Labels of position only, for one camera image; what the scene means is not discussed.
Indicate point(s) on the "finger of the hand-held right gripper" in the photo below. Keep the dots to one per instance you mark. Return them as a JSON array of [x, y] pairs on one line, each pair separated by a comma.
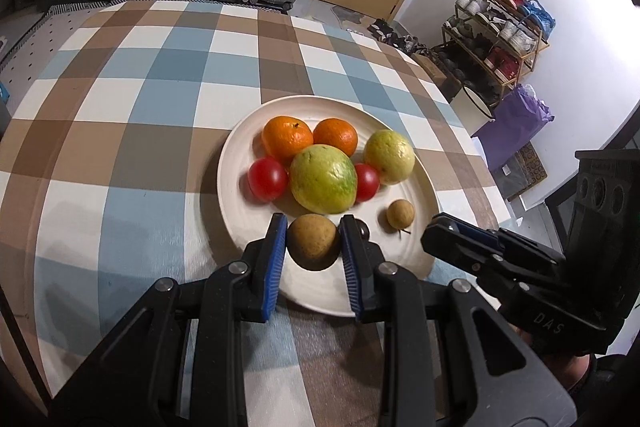
[[460, 252], [525, 254]]

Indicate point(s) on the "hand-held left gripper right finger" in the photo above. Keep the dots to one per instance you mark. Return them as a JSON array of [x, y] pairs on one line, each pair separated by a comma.
[[350, 267]]

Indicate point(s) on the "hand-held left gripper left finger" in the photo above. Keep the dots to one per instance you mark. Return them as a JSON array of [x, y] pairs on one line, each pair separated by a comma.
[[272, 267]]

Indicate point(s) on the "large brown round fruit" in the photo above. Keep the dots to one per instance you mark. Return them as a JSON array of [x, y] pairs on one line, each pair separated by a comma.
[[311, 239]]

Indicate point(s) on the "white round plate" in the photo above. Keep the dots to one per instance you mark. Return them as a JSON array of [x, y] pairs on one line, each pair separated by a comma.
[[235, 217]]

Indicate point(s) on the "red tomato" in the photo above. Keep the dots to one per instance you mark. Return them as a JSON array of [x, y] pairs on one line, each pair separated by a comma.
[[367, 183], [267, 179]]

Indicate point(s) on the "large green guava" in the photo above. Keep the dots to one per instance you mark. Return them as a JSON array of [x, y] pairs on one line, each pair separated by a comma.
[[322, 179]]

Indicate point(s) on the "small yellow-green guava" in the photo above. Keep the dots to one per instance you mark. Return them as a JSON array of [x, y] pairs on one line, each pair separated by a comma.
[[390, 157]]

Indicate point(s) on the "person's right forearm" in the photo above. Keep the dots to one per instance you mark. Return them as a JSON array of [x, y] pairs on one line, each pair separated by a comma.
[[570, 372]]

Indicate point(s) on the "small brown round fruit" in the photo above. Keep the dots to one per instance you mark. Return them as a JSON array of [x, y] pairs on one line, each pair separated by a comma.
[[401, 214]]

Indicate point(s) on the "patterned doormat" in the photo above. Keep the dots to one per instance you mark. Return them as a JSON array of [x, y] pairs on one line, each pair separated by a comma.
[[525, 169]]

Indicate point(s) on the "orange mandarin with stem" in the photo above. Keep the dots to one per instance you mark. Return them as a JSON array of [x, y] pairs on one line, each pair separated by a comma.
[[285, 137]]

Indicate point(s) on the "small orange mandarin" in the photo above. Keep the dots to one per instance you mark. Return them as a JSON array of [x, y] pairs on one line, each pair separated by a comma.
[[336, 136]]

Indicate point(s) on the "purple plastic bag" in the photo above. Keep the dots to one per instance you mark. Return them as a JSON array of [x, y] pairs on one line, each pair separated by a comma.
[[515, 122]]

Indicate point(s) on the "round white basin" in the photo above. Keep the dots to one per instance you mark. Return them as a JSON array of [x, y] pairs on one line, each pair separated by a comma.
[[477, 99]]

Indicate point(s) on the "brown cardboard box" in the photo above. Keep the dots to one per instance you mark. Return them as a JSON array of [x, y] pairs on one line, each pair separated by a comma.
[[435, 72]]

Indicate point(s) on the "shoe rack with shoes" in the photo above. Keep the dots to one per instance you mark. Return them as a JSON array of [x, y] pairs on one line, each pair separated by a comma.
[[500, 59]]

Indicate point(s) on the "black and white sneakers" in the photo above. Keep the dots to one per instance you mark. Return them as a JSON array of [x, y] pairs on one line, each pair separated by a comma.
[[387, 32]]

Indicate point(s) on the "checked blue brown tablecloth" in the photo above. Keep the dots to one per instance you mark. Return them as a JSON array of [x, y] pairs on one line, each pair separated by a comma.
[[125, 82]]

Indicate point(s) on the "blue bag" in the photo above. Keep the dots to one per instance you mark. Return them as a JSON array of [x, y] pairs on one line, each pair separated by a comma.
[[540, 16]]

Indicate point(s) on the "white dotted floor mat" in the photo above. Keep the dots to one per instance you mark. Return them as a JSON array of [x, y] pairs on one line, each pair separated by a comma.
[[45, 32]]

